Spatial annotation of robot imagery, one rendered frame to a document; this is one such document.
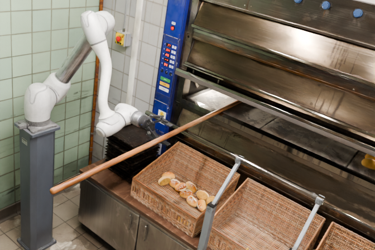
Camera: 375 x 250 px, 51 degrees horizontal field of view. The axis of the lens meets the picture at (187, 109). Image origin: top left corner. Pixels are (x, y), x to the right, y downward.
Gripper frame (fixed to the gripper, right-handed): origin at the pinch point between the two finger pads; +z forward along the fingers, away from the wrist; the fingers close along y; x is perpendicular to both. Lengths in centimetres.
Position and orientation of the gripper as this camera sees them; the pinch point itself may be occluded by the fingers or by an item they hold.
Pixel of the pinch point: (168, 134)
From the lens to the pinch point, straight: 229.9
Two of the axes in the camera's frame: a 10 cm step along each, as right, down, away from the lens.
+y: -1.6, 9.0, 4.1
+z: 7.9, 3.7, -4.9
